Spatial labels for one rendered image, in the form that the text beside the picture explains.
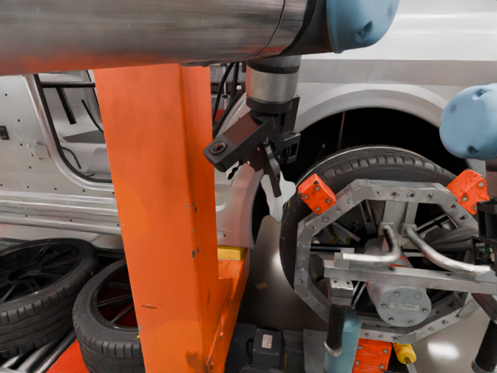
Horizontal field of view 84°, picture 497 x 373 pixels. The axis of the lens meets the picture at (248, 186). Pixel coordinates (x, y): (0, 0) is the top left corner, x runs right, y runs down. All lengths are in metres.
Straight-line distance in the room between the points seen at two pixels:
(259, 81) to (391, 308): 0.66
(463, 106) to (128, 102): 0.47
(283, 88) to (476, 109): 0.21
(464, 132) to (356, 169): 0.56
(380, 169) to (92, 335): 1.16
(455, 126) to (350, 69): 0.65
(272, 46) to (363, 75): 0.81
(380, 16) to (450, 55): 0.84
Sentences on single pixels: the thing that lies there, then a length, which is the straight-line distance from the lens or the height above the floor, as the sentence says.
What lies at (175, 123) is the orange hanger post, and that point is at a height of 1.32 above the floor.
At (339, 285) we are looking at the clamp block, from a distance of 0.70.
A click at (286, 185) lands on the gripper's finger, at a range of 0.48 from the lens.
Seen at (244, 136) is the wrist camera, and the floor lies 1.31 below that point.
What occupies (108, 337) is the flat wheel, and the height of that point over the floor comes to 0.50.
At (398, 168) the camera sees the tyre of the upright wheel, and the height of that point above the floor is 1.15.
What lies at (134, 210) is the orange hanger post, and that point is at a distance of 0.59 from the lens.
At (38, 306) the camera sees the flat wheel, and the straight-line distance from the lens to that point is 1.58.
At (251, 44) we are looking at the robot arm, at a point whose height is 1.40.
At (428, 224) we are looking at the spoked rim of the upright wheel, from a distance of 1.04.
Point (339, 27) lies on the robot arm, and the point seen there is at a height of 1.41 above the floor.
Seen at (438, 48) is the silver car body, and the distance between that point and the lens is 1.06.
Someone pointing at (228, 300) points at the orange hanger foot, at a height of 0.68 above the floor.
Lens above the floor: 1.38
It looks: 20 degrees down
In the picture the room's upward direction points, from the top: straight up
